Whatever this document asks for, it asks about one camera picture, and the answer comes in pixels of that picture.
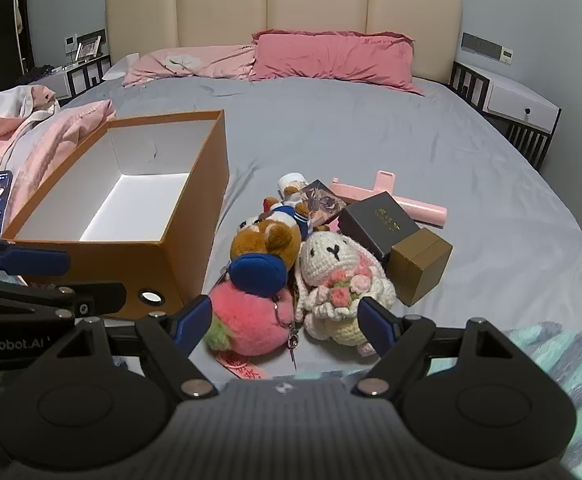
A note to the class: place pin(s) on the wall switch panel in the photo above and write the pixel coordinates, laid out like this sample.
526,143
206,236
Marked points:
481,43
88,37

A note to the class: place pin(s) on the pink floral quilt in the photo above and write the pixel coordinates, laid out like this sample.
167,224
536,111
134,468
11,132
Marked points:
56,130

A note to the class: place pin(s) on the white crochet bunny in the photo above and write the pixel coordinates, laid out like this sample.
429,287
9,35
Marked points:
331,255

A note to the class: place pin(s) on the brown hamster plush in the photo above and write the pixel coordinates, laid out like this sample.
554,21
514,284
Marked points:
261,240

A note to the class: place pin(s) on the orange cardboard box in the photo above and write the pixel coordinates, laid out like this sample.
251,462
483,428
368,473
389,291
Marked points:
191,240

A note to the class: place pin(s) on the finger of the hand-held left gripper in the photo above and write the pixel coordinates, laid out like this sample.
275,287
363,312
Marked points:
101,297
33,262

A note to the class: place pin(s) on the illustrated card box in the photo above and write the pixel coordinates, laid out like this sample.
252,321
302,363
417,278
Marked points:
323,202

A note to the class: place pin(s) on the duck plush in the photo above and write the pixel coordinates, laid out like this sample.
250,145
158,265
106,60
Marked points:
291,215

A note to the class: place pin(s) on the red paper tag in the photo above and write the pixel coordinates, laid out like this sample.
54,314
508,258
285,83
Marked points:
238,364

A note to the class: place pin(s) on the dark grey box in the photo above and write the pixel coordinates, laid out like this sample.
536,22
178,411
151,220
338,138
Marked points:
376,225

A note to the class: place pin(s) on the blue round plush pouch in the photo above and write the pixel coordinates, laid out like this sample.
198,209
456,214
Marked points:
258,275

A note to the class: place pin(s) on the beige padded headboard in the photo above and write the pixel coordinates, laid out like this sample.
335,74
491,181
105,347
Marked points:
221,5

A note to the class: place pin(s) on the teal striped fluffy cloth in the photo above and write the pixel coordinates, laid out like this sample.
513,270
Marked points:
561,360

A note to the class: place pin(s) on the brown cardboard box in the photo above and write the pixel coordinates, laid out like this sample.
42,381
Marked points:
418,265

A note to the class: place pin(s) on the white pillow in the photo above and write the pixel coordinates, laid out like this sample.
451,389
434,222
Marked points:
118,67

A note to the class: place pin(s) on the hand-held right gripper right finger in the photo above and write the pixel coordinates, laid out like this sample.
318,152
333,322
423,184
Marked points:
372,324

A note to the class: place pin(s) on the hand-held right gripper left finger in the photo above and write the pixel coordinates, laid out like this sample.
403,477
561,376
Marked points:
194,317

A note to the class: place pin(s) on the white wall thermostat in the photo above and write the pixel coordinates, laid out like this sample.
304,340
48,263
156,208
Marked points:
507,55

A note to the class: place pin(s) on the white nightstand with black knob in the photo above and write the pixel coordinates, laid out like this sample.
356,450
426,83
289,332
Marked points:
516,100

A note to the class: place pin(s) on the light pink pillow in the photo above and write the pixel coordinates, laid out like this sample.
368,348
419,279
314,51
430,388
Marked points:
191,62

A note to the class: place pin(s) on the photo frame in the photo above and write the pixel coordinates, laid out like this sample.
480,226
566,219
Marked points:
88,49

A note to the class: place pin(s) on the white nightstand with clutter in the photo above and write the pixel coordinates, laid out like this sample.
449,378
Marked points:
78,80

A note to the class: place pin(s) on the pink peach plush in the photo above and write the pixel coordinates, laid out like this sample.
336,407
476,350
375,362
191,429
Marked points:
251,320

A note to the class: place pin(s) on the dark pink pillow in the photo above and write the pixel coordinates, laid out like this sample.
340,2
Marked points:
331,60

